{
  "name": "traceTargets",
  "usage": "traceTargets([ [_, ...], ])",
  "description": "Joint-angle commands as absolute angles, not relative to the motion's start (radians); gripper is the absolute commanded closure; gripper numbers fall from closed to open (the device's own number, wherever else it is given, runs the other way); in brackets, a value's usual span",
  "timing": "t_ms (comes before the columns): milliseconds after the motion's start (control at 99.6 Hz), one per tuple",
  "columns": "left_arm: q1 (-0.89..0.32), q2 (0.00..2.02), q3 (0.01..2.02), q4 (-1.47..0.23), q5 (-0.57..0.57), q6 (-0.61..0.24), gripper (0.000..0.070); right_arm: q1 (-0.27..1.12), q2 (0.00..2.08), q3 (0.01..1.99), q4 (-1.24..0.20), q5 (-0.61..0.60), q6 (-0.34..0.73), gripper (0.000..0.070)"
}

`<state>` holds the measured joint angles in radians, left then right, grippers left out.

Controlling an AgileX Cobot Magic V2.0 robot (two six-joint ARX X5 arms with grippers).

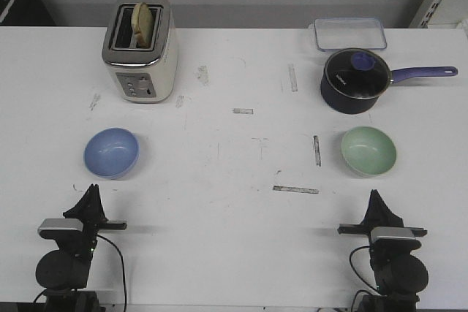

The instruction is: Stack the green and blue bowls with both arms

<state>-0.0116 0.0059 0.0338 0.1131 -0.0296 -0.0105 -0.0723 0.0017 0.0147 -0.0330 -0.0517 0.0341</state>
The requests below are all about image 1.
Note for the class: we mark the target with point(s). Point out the slice of bread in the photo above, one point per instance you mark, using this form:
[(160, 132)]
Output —
[(142, 23)]

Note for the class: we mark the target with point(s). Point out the dark blue saucepan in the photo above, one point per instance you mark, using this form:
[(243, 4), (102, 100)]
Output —
[(352, 106)]

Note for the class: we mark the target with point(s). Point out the glass pot lid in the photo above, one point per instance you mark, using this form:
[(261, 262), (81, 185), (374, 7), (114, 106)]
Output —
[(357, 73)]

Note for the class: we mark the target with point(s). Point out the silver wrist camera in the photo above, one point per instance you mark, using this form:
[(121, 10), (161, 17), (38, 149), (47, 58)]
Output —
[(53, 228), (391, 233)]

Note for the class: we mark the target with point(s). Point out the black box in corner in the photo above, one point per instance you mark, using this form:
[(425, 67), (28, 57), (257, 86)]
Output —
[(25, 13)]

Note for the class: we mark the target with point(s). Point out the blue bowl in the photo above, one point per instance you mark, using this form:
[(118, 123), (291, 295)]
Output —
[(111, 153)]

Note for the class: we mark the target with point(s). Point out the clear plastic food container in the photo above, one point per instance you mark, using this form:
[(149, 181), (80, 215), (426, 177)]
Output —
[(332, 34)]

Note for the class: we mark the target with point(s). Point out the white and silver toaster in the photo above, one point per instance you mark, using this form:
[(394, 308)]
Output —
[(143, 75)]

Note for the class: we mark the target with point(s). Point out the green bowl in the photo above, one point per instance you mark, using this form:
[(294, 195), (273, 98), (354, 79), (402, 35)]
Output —
[(368, 151)]

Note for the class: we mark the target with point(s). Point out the white metal shelf rack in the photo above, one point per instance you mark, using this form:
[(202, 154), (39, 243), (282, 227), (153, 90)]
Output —
[(439, 14)]

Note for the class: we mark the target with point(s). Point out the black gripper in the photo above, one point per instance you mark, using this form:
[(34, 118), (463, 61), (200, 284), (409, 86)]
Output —
[(93, 220), (377, 206)]

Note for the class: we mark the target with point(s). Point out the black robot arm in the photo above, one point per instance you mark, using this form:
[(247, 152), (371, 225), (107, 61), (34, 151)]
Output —
[(399, 276), (63, 273)]

